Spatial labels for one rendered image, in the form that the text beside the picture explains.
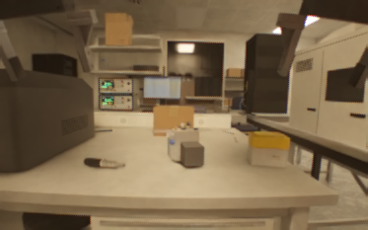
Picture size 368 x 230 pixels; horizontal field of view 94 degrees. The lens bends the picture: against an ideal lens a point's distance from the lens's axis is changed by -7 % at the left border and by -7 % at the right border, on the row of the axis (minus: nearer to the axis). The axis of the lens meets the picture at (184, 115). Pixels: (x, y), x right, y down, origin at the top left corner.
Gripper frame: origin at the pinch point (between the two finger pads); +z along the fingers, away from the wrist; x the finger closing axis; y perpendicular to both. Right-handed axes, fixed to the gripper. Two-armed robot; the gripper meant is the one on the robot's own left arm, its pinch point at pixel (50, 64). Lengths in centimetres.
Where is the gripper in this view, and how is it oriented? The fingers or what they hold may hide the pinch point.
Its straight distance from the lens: 42.2
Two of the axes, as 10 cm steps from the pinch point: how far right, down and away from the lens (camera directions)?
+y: -1.5, -5.0, 8.5
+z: 0.5, 8.6, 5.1
